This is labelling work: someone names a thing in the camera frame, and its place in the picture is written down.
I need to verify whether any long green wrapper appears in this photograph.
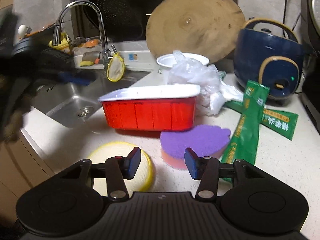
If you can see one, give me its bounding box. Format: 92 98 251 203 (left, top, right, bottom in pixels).
220 79 271 183

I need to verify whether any purple pink sponge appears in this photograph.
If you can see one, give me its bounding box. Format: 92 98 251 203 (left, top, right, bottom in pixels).
160 125 231 170

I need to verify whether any blue rice cooker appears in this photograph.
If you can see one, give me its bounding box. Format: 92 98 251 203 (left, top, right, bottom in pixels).
233 18 304 101

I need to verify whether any black colander pan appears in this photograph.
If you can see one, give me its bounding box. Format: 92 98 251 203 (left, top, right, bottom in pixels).
89 0 146 42

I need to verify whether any short green wrapper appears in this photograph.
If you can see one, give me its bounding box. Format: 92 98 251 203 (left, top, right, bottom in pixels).
224 99 298 140

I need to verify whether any white paper bowl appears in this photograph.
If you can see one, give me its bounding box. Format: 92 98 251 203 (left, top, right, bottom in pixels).
156 53 209 71

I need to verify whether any yellow mesh sink strainer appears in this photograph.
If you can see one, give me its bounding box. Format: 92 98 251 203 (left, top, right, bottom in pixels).
107 45 125 82

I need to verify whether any clear plastic bag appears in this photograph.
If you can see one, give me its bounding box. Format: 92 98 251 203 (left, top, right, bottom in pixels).
165 50 225 116

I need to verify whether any yellow grey scrub sponge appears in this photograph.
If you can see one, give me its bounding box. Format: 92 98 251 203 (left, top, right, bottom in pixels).
80 51 100 67

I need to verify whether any yellow detergent bottle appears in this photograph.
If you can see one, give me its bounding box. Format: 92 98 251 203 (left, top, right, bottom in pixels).
48 32 71 55

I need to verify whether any round wooden cutting board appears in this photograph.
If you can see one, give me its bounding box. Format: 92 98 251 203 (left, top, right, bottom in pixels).
145 0 245 63

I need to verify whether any white tissue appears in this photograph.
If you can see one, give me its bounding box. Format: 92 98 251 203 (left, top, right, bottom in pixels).
220 82 244 102

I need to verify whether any yellow round sponge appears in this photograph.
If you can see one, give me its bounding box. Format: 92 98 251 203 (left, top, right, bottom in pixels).
87 141 155 196

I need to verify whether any red plastic food container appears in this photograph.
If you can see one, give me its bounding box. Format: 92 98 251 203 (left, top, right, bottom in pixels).
99 84 201 131

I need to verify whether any black power cable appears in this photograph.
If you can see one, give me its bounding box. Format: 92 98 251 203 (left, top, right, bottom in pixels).
282 0 302 38

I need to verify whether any stainless steel sink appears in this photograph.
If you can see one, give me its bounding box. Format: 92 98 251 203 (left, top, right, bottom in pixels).
32 70 149 128

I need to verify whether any black open rice cooker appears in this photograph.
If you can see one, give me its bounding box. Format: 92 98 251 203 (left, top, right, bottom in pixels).
300 0 319 130

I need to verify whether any chrome kitchen faucet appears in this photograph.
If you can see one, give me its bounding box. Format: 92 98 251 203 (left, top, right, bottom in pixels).
52 0 112 71

